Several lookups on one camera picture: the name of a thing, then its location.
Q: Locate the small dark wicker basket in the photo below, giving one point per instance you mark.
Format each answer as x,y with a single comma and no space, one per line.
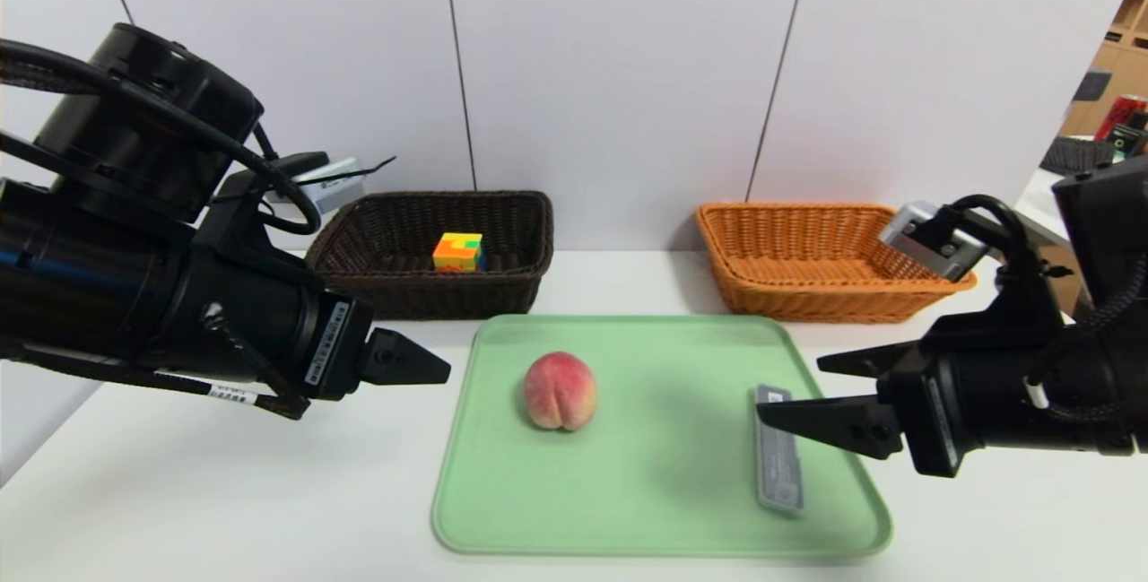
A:
1074,158

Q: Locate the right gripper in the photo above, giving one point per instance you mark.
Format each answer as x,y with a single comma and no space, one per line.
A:
930,421

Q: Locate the grey pen case with barcode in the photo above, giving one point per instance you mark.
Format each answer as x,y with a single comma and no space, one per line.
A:
778,474

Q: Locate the white side table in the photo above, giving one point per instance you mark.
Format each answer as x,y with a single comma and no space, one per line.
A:
1040,201

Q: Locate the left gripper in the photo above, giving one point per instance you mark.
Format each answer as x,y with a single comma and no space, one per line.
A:
335,347

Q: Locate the orange wicker basket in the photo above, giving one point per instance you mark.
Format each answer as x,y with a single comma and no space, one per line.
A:
807,295

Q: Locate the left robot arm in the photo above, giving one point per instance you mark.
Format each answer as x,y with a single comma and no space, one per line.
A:
108,295

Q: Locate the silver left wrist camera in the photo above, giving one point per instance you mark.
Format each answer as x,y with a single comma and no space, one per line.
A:
334,186

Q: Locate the green plastic tray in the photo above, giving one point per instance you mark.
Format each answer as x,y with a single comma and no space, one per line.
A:
664,492

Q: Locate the dark brown wicker basket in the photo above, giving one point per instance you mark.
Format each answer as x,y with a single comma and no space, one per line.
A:
404,295

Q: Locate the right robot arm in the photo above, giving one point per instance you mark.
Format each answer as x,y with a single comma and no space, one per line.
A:
1076,385

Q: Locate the wooden shelf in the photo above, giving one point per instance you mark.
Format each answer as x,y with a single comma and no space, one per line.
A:
1126,62

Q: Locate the red can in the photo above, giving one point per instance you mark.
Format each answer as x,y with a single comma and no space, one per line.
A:
1121,114

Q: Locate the colourful puzzle cube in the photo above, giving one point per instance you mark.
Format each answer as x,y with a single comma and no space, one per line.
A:
457,252

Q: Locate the pink peach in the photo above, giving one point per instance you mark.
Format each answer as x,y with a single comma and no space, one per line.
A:
560,392

